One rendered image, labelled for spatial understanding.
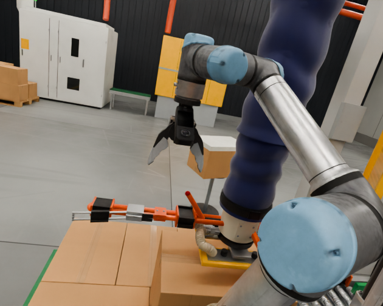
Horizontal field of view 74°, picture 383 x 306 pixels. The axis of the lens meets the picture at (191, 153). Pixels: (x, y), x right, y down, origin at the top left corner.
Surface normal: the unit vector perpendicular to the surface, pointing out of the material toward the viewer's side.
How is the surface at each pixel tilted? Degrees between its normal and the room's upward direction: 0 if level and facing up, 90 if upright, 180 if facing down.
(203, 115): 90
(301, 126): 53
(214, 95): 90
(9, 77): 90
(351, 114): 90
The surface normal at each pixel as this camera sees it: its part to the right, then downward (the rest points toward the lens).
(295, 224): -0.79, -0.08
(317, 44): 0.32, 0.25
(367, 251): 0.55, 0.07
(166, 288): 0.20, -0.93
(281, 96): -0.29, -0.40
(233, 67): 0.51, 0.37
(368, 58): 0.11, 0.35
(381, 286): -0.98, -0.15
